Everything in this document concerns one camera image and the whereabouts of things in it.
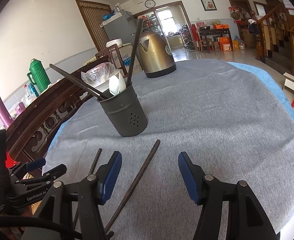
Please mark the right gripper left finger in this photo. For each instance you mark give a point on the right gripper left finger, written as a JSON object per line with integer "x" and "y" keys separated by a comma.
{"x": 100, "y": 187}

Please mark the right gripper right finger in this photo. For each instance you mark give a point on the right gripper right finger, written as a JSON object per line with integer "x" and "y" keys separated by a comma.
{"x": 205, "y": 188}

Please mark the dark metal utensil holder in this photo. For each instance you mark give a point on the dark metal utensil holder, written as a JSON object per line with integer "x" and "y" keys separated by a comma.
{"x": 125, "y": 112}

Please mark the white plastic spoon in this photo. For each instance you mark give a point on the white plastic spoon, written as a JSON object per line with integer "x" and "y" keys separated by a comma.
{"x": 114, "y": 85}

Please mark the red gift bag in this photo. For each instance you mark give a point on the red gift bag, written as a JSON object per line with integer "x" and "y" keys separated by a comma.
{"x": 9, "y": 162}

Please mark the dark carved wooden sideboard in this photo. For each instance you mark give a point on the dark carved wooden sideboard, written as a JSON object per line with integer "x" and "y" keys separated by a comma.
{"x": 33, "y": 134}

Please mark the grey tablecloth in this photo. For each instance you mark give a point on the grey tablecloth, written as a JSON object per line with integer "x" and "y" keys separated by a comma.
{"x": 224, "y": 118}

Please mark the purple thermos bottle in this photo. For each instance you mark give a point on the purple thermos bottle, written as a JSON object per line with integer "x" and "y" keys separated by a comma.
{"x": 5, "y": 115}

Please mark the small purple cup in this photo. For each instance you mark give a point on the small purple cup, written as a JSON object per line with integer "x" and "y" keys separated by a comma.
{"x": 19, "y": 108}

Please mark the white bowl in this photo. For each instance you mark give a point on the white bowl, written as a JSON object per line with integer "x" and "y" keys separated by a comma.
{"x": 104, "y": 87}

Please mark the plastic water bottle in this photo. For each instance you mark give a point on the plastic water bottle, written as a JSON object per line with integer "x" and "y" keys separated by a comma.
{"x": 29, "y": 94}

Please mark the green thermos jug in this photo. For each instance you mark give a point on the green thermos jug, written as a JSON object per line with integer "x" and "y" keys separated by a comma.
{"x": 37, "y": 75}

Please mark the blue under tablecloth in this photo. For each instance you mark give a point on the blue under tablecloth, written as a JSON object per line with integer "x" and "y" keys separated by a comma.
{"x": 269, "y": 82}

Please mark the wooden chair behind sideboard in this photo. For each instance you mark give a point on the wooden chair behind sideboard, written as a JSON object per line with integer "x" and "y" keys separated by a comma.
{"x": 108, "y": 52}

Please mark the bronze electric kettle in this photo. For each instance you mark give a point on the bronze electric kettle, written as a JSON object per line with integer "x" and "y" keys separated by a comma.
{"x": 155, "y": 55}

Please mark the white chest freezer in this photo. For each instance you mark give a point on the white chest freezer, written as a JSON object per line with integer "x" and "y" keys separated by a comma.
{"x": 125, "y": 51}

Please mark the white step stool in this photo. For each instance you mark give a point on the white step stool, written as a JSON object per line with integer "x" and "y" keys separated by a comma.
{"x": 288, "y": 82}

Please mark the dark wooden side table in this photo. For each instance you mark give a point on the dark wooden side table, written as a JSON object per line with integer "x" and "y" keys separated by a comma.
{"x": 223, "y": 36}

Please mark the grey refrigerator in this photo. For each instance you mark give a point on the grey refrigerator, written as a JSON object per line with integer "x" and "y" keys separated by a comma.
{"x": 121, "y": 25}

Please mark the wooden stair railing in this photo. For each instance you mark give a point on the wooden stair railing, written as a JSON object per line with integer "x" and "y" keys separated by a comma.
{"x": 272, "y": 31}

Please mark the framed flower picture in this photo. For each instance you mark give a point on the framed flower picture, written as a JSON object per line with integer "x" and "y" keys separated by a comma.
{"x": 208, "y": 5}

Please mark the round wall clock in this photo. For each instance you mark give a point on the round wall clock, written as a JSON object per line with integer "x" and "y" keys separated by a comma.
{"x": 149, "y": 4}

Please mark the wall calendar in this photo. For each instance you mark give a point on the wall calendar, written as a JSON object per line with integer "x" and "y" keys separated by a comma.
{"x": 289, "y": 6}

